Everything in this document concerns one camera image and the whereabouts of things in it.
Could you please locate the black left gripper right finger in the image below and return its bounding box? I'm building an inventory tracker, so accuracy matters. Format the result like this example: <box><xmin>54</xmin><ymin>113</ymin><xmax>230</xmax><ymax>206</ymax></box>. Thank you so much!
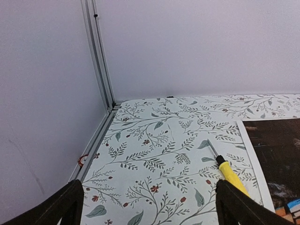
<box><xmin>216</xmin><ymin>180</ymin><xmax>292</xmax><ymax>225</ymax></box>

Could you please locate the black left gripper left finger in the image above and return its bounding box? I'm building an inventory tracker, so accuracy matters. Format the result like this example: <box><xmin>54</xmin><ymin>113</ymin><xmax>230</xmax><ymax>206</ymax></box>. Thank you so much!
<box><xmin>4</xmin><ymin>180</ymin><xmax>84</xmax><ymax>225</ymax></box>

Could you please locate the yellow handled screwdriver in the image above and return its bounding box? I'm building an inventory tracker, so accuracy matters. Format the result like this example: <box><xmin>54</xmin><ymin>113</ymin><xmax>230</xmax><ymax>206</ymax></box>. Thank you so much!
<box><xmin>207</xmin><ymin>139</ymin><xmax>250</xmax><ymax>197</ymax></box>

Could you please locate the cat photo print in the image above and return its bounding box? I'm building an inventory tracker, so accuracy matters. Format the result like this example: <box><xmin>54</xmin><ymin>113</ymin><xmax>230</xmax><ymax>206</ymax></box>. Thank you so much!
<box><xmin>237</xmin><ymin>118</ymin><xmax>300</xmax><ymax>225</ymax></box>

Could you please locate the red white ring object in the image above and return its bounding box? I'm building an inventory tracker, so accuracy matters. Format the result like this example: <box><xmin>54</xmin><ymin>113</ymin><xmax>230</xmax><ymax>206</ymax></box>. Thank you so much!
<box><xmin>78</xmin><ymin>154</ymin><xmax>88</xmax><ymax>168</ymax></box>

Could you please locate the left aluminium corner post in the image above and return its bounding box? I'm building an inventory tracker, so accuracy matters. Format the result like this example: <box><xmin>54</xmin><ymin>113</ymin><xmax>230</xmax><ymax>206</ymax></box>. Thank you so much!
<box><xmin>81</xmin><ymin>0</ymin><xmax>120</xmax><ymax>112</ymax></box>

